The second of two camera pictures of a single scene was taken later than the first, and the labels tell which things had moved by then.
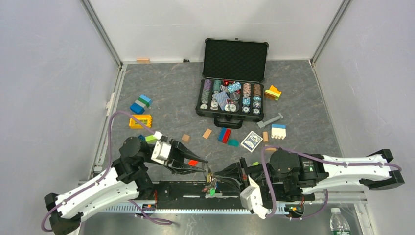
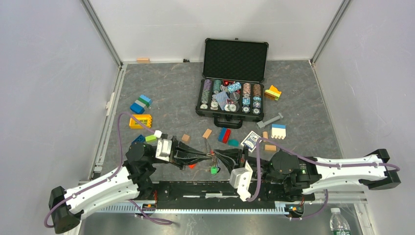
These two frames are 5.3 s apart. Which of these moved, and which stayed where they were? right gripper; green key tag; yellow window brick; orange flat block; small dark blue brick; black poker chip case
Moved: right gripper; green key tag
Stayed: small dark blue brick; orange flat block; black poker chip case; yellow window brick
